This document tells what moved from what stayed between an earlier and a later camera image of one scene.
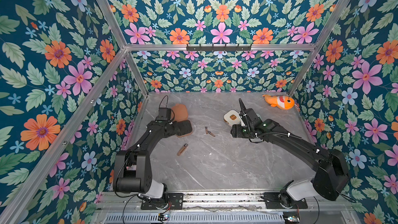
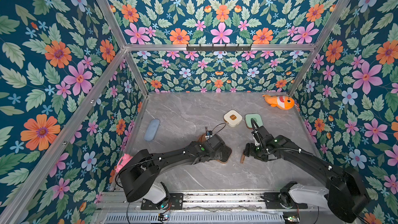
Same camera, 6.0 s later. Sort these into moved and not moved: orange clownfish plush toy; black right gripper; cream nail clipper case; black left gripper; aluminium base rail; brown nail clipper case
Moved: brown nail clipper case; black left gripper; black right gripper
Not moved: aluminium base rail; cream nail clipper case; orange clownfish plush toy
